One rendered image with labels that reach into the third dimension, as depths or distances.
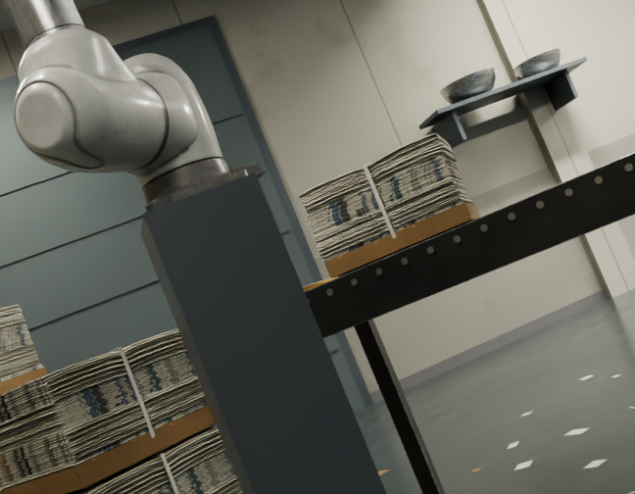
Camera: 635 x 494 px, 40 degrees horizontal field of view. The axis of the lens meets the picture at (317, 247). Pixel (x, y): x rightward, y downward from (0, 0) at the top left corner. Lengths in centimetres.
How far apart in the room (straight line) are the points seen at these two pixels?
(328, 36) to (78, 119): 548
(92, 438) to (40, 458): 12
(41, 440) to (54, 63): 76
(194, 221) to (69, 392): 47
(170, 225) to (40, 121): 27
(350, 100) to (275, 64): 61
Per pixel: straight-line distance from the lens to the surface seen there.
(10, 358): 237
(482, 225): 197
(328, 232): 217
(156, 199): 148
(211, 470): 192
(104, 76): 138
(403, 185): 214
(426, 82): 682
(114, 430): 179
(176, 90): 153
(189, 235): 145
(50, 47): 141
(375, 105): 664
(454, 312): 649
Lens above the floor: 74
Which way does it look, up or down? 4 degrees up
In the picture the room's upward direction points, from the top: 22 degrees counter-clockwise
